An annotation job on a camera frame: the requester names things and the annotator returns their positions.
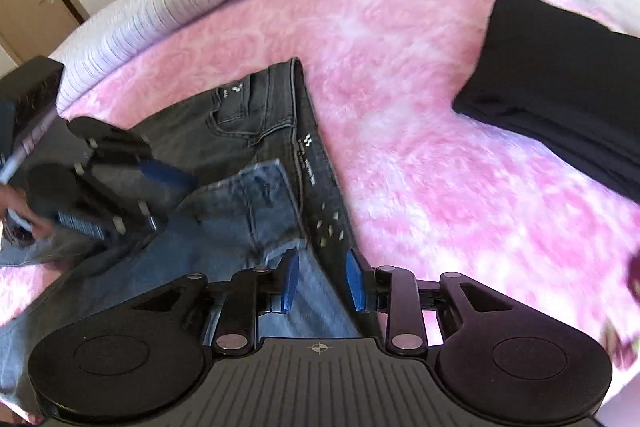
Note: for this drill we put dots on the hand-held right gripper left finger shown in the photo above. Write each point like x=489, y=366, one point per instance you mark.
x=289, y=283

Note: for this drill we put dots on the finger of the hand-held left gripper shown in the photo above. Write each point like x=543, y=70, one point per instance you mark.
x=142, y=213
x=167, y=179

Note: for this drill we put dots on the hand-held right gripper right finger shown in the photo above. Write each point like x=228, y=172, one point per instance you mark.
x=354, y=283

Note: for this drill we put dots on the light blue jeans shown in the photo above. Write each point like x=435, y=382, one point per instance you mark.
x=250, y=217

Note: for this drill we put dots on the dark grey jeans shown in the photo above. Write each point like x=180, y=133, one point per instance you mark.
x=260, y=107

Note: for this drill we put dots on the person's left hand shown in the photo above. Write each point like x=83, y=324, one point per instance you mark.
x=36, y=228

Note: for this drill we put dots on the pink fluffy blanket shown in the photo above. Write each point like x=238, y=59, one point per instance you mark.
x=400, y=107

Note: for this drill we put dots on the black folded garment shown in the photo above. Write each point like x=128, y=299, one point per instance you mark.
x=550, y=82

